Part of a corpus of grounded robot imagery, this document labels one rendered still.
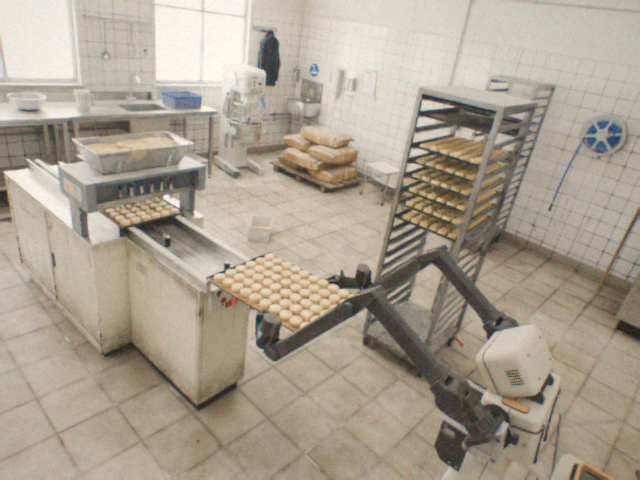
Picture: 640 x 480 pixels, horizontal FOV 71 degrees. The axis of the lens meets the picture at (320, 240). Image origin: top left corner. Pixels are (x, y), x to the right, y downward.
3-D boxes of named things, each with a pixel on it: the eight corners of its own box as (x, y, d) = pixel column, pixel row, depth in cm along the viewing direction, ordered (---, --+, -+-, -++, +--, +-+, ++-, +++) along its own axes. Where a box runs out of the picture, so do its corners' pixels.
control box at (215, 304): (207, 311, 222) (208, 288, 216) (244, 295, 240) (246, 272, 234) (211, 314, 221) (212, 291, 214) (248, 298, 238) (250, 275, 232)
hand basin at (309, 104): (333, 142, 699) (344, 69, 651) (316, 145, 673) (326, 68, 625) (290, 126, 756) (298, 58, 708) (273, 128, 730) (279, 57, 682)
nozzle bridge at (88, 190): (63, 222, 254) (56, 165, 239) (175, 198, 306) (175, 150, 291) (90, 245, 236) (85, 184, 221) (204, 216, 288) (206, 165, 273)
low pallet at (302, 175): (268, 168, 660) (269, 161, 655) (305, 162, 717) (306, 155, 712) (329, 196, 594) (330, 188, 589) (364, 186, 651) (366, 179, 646)
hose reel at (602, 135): (589, 222, 478) (636, 119, 429) (585, 225, 466) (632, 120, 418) (550, 208, 502) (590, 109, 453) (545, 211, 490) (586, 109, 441)
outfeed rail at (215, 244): (77, 162, 340) (76, 154, 337) (81, 162, 342) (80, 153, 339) (252, 275, 232) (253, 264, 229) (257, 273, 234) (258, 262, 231)
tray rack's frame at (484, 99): (420, 380, 297) (507, 107, 218) (358, 342, 323) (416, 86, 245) (458, 338, 344) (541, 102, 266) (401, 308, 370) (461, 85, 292)
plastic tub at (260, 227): (250, 228, 473) (252, 214, 466) (271, 230, 475) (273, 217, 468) (247, 241, 446) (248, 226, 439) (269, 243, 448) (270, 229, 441)
